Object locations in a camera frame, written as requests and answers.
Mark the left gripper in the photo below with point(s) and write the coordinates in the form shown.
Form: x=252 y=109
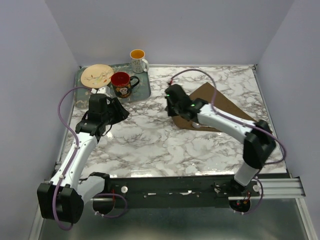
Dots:
x=121 y=113

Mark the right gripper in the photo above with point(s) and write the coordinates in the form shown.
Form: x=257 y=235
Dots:
x=169 y=113

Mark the brown cloth napkin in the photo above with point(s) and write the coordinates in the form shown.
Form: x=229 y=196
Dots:
x=221 y=103

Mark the spoon with wooden handle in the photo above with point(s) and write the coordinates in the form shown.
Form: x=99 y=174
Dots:
x=198 y=126

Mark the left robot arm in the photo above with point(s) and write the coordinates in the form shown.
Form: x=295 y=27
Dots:
x=63 y=198

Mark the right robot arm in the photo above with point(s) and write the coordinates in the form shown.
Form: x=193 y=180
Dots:
x=258 y=142

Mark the black skull mug red inside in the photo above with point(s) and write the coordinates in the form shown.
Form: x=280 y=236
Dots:
x=123 y=84

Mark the white mug orange inside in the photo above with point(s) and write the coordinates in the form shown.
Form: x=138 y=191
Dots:
x=138 y=62

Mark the beige floral plate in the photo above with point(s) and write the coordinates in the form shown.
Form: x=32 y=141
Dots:
x=96 y=76

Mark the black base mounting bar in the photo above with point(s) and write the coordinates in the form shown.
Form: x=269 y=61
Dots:
x=219 y=191

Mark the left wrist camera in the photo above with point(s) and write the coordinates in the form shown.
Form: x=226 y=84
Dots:
x=102 y=90

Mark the aluminium frame rail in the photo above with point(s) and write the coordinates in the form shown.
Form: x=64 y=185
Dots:
x=279 y=212

